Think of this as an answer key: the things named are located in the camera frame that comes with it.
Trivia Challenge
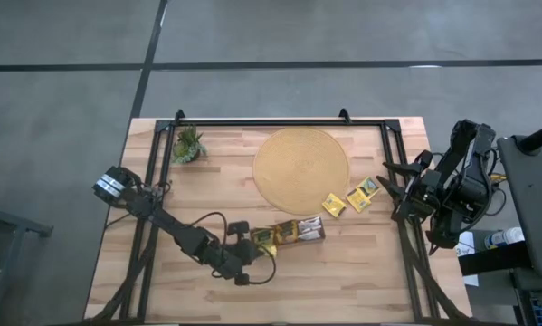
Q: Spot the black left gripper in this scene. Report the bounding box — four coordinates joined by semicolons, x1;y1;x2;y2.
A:
224;220;274;286

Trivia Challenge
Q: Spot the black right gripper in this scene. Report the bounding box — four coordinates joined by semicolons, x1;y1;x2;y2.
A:
376;150;442;222

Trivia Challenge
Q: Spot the wooden three-compartment tray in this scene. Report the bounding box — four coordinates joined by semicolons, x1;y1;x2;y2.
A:
251;216;327;249

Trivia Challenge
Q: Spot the pile of packets right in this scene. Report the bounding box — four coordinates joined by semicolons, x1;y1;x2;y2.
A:
321;192;347;219

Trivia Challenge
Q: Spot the round woven tan placemat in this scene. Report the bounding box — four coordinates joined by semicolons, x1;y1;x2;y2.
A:
252;127;351;216

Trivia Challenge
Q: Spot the white paper sheet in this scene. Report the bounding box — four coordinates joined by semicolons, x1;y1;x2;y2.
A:
453;230;480;288

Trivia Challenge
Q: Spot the white bottle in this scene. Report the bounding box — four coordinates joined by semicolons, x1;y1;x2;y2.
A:
484;226;526;251

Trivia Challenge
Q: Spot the black shelf bar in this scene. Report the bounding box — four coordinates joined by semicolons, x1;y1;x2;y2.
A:
458;241;532;277

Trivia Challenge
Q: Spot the small potted succulent plant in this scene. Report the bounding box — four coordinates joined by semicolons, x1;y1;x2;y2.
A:
173;125;208;163

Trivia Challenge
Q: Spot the dark metal side stand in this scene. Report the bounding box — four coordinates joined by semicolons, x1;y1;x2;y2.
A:
0;180;53;326

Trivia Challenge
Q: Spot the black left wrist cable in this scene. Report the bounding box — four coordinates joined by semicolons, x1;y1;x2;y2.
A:
191;210;277;286

